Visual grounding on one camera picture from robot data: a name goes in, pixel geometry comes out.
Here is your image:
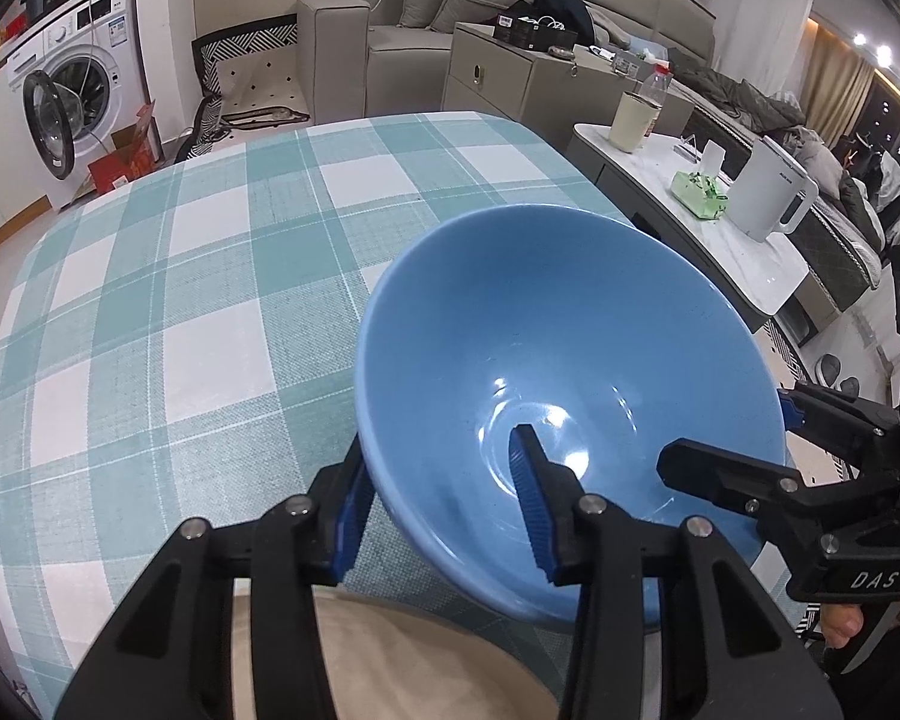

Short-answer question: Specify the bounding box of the grey slippers pair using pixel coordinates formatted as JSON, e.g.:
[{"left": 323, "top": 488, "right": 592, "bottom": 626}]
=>
[{"left": 814, "top": 353, "right": 860, "bottom": 398}]

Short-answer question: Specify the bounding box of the beige tumbler cup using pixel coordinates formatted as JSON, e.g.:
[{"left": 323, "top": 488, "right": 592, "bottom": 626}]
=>
[{"left": 608, "top": 93, "right": 660, "bottom": 153}]

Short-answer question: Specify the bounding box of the green tissue pack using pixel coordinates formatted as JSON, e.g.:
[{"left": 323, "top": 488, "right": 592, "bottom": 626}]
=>
[{"left": 670, "top": 171, "right": 728, "bottom": 221}]

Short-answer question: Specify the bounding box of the beige plate lower left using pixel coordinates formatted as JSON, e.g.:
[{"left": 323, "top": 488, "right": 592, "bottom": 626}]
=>
[{"left": 232, "top": 586, "right": 561, "bottom": 720}]

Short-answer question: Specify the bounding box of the right human hand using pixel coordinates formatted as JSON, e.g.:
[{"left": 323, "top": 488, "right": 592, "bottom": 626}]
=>
[{"left": 820, "top": 605, "right": 863, "bottom": 649}]

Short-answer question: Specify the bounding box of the beige sofa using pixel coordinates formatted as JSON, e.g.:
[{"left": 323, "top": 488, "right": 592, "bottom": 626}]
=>
[{"left": 297, "top": 0, "right": 715, "bottom": 124}]

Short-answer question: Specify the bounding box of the white washing machine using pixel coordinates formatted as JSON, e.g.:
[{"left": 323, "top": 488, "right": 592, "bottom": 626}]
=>
[{"left": 7, "top": 0, "right": 149, "bottom": 210}]

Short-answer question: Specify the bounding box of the red cardboard box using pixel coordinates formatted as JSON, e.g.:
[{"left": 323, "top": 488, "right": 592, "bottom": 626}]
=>
[{"left": 89, "top": 101, "right": 155, "bottom": 195}]

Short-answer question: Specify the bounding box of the patterned floor rug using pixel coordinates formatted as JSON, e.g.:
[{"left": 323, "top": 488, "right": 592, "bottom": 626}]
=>
[{"left": 175, "top": 13, "right": 312, "bottom": 163}]

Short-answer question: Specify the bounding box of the white marble coffee table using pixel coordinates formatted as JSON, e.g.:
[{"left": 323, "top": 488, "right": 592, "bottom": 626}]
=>
[{"left": 567, "top": 124, "right": 809, "bottom": 332}]

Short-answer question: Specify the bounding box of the black tray on cabinet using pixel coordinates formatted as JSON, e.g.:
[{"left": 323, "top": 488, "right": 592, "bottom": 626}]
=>
[{"left": 493, "top": 13, "right": 577, "bottom": 52}]

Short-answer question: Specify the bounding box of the beige drawer cabinet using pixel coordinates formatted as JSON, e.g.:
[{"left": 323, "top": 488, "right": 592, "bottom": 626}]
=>
[{"left": 440, "top": 21, "right": 696, "bottom": 160}]

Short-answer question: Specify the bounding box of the white electric kettle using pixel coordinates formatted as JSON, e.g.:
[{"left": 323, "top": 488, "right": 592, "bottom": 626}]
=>
[{"left": 725, "top": 137, "right": 820, "bottom": 241}]

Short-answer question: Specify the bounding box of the blue ceramic bowl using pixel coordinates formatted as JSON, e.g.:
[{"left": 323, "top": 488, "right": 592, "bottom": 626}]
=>
[{"left": 354, "top": 205, "right": 787, "bottom": 629}]

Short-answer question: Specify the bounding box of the clear plastic bottle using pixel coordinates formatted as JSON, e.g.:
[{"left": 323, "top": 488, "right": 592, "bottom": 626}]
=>
[{"left": 637, "top": 62, "right": 671, "bottom": 137}]

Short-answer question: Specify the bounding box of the teal plaid tablecloth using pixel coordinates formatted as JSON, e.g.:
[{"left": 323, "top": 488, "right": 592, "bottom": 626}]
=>
[{"left": 0, "top": 112, "right": 613, "bottom": 715}]

